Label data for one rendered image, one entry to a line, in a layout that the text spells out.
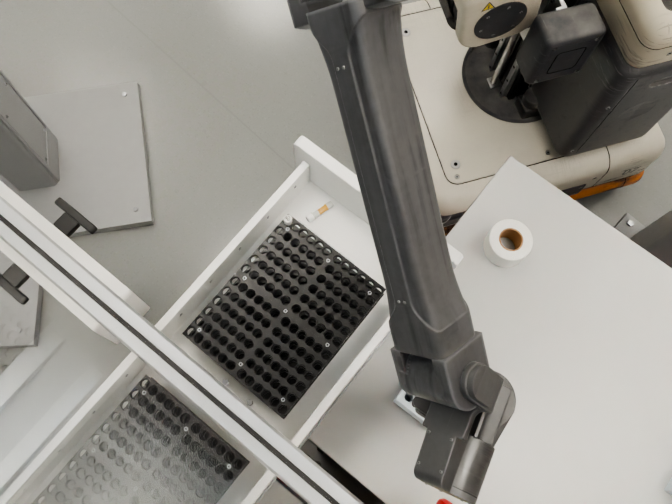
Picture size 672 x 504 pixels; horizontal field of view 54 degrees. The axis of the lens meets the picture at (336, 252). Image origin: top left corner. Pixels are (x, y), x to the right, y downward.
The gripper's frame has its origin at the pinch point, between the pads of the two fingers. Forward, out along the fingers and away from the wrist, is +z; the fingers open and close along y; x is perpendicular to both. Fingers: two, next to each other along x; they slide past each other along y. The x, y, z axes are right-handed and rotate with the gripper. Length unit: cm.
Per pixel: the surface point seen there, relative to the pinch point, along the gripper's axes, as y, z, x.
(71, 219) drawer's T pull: -57, 2, -7
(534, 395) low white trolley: 12.0, 16.5, 12.2
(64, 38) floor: -145, 94, 44
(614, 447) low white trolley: 25.8, 16.4, 12.3
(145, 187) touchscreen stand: -92, 90, 19
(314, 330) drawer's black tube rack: -20.2, 2.9, -0.7
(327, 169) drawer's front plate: -31.6, 0.6, 19.0
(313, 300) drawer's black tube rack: -22.6, 2.9, 2.6
